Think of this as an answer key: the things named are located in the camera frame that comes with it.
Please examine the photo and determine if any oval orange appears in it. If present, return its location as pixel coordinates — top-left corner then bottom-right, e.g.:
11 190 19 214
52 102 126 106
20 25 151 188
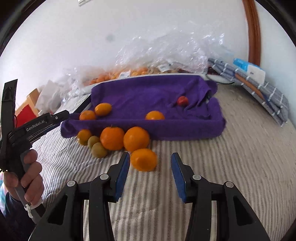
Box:
130 149 158 172

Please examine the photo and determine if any small red tomato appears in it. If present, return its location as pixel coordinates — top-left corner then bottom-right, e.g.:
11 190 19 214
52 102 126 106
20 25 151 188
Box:
177 96 189 107

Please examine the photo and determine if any person's left hand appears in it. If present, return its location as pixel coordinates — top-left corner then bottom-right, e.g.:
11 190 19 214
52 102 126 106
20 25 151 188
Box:
3 149 44 205

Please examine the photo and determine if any red paper shopping bag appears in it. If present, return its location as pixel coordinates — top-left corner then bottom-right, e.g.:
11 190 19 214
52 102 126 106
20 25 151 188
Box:
16 104 39 128

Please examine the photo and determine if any white plastic bag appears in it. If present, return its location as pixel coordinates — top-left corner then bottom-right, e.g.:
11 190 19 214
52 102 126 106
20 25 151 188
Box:
35 80 64 115

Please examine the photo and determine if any striped quilted mattress cover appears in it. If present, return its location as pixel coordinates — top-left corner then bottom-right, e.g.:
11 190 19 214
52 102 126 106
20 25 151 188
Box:
28 84 296 241

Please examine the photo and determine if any small orange upper left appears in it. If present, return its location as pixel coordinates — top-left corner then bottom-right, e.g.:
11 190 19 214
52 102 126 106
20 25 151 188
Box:
77 129 92 146

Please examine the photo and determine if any small green fruit upper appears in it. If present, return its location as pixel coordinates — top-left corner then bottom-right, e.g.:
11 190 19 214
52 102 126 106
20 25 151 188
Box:
87 136 100 149

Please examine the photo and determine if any small green fruit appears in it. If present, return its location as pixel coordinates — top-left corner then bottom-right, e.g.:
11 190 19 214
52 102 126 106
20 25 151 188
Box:
91 142 108 158
87 136 100 149

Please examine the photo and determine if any small green fruit lower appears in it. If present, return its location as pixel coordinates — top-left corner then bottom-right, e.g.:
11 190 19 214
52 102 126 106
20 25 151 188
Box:
91 142 108 158

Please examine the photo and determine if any large round orange left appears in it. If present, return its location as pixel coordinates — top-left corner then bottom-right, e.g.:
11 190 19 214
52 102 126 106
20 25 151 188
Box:
100 126 125 151

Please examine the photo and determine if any large round orange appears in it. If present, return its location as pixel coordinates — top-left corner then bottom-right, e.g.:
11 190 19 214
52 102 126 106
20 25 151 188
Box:
123 126 150 153
100 126 125 151

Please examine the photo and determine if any large round orange right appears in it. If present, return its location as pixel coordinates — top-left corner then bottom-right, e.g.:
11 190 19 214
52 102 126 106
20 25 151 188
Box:
123 126 150 153

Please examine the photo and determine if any folded grey checked cloth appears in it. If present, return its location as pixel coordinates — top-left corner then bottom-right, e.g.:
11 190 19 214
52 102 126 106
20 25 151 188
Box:
208 58 289 126

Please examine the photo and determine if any purple towel over tray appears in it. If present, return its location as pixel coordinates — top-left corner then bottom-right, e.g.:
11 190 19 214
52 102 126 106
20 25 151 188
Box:
61 74 226 141

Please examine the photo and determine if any blue white tissue pack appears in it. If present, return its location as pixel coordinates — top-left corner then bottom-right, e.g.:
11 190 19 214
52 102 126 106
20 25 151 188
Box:
233 58 266 84

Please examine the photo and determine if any clear plastic fruit bag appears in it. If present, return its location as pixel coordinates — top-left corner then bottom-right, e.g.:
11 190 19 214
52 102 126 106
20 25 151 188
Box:
61 21 234 101

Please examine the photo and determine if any black cable loop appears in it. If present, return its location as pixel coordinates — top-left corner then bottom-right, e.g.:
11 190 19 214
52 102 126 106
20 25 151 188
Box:
206 72 235 85

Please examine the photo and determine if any white wall switch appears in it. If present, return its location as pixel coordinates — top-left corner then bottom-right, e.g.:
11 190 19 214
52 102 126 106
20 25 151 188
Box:
77 0 91 6

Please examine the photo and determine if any brown wooden door frame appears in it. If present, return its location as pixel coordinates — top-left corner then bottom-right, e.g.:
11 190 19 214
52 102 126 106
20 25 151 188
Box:
242 0 261 66

